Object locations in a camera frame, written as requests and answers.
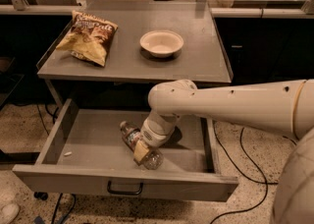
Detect black caster wheel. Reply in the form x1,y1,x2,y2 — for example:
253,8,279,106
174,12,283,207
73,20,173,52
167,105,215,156
33,192,48,200

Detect clear plastic water bottle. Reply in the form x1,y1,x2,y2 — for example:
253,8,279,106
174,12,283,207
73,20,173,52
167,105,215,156
120,121,164,170

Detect black drawer handle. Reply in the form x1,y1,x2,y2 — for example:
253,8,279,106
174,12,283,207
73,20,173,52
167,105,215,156
107,181,143,196

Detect yellow brown chip bag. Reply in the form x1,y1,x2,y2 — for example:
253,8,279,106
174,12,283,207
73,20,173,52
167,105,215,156
56,11,118,67

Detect white shoe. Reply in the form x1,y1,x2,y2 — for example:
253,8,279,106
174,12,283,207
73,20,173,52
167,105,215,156
0,202,20,224

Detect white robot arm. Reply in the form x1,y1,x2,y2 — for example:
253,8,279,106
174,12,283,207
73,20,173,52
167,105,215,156
141,80,314,224

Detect white horizontal rail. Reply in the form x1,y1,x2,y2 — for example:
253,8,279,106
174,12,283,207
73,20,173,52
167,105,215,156
0,3,314,20

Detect black floor cable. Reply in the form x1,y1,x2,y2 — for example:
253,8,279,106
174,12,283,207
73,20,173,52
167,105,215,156
209,121,298,224

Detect grey metal cabinet table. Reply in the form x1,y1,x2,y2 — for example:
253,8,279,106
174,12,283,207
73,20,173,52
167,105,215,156
36,0,234,121

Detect black cables under cabinet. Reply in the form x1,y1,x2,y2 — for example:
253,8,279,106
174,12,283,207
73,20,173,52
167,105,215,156
33,103,77,224

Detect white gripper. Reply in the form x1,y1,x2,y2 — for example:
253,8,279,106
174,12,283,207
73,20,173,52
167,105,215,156
133,119,176,165

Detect white paper bowl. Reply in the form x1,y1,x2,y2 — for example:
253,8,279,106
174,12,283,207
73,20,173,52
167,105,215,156
139,30,183,58

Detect open grey top drawer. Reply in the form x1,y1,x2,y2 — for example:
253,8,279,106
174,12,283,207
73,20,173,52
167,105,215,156
13,99,238,201

